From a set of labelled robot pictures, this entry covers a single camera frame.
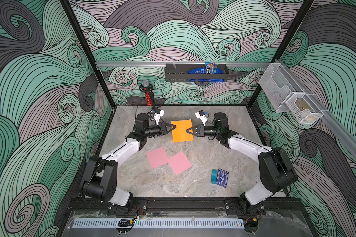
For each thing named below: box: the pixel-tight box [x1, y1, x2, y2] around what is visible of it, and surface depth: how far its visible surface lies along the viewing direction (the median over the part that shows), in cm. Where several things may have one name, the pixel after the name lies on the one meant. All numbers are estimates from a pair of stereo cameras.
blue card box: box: [216, 168, 229, 189], surface depth 83 cm
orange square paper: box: [170, 119, 195, 143], surface depth 79 cm
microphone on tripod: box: [138, 79, 155, 109], surface depth 103 cm
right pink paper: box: [167, 151, 193, 176], surface depth 92 cm
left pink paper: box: [146, 146, 169, 169], surface depth 94 cm
